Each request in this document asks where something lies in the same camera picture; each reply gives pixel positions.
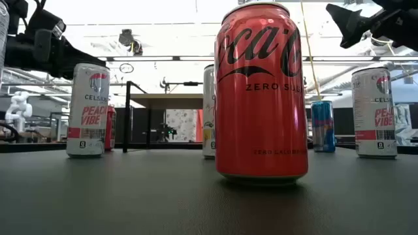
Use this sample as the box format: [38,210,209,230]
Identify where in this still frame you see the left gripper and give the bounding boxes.
[3,35,107,81]

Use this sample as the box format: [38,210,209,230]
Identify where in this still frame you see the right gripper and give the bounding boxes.
[325,3,418,52]

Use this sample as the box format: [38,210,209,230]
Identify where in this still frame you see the Celsius Peach Vibe can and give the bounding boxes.
[351,67,398,159]
[66,63,111,159]

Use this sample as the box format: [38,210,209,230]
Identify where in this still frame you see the small wooden shelf black legs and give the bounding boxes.
[122,80,216,153]

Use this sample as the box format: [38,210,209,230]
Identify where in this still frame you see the black screen panel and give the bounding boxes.
[332,106,353,137]

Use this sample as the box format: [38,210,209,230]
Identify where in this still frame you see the blue Red Bull can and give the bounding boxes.
[310,100,336,153]

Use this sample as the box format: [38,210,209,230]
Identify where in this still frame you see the distant black robot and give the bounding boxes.
[153,123,178,143]

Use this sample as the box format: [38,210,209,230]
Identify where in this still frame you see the leaf patterned panel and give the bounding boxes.
[393,103,418,146]

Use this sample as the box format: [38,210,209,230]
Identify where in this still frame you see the floral patterned panel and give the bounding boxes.
[165,109,198,143]

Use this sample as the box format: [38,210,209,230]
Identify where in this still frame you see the orange panel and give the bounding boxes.
[195,109,204,143]

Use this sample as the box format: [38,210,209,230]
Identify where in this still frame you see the red Coca-Cola Zero Sugar can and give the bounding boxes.
[214,1,309,186]

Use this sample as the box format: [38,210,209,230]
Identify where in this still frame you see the black table mat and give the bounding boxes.
[0,147,418,235]

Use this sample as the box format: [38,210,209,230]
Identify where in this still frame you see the yellow cable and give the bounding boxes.
[299,0,323,101]

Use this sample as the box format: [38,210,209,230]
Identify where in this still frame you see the ceiling cable reel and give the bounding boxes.
[118,28,144,56]

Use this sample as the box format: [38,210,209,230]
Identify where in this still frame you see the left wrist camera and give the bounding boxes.
[24,8,68,63]

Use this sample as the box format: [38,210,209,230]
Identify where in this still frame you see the black table frame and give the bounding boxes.
[0,142,418,155]

